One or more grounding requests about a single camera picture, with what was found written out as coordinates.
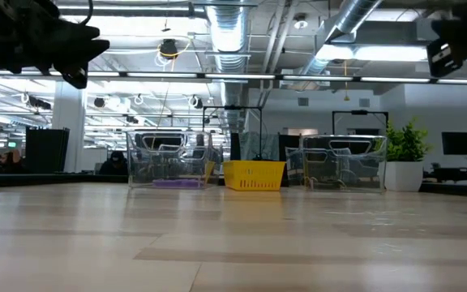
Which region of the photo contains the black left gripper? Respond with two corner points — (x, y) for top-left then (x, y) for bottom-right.
(0, 0), (111, 76)

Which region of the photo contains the white building column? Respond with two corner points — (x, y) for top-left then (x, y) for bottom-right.
(51, 79), (88, 174)

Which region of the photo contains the black ceiling-hung device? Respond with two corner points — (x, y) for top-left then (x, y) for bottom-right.
(160, 38), (179, 60)

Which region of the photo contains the black room partition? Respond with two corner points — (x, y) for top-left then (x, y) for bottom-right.
(24, 127), (71, 174)

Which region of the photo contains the black computer monitor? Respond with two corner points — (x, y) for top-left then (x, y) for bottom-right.
(440, 131), (467, 157)

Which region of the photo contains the person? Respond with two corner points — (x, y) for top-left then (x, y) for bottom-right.
(0, 148), (26, 175)
(97, 150), (130, 176)

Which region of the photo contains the black background table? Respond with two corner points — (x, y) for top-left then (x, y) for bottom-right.
(422, 165), (467, 186)

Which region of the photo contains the small potted green plant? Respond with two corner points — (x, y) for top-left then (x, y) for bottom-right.
(378, 117), (431, 193)

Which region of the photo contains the clear plastic bin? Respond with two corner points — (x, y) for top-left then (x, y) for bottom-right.
(126, 130), (219, 191)
(285, 134), (389, 194)

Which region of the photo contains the yellow plastic basket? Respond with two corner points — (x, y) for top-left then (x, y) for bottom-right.
(222, 159), (287, 192)

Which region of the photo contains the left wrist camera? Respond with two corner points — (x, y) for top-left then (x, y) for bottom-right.
(60, 62), (90, 91)

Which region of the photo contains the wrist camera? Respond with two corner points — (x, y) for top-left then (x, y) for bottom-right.
(60, 62), (90, 91)
(425, 37), (465, 79)

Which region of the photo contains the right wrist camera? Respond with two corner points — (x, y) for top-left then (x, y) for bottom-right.
(425, 37), (465, 79)

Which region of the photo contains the silver ventilation duct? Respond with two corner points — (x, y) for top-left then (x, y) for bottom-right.
(297, 0), (383, 78)
(205, 0), (252, 131)

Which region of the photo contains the black robot station frame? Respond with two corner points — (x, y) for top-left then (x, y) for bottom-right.
(201, 105), (264, 161)
(331, 109), (390, 137)

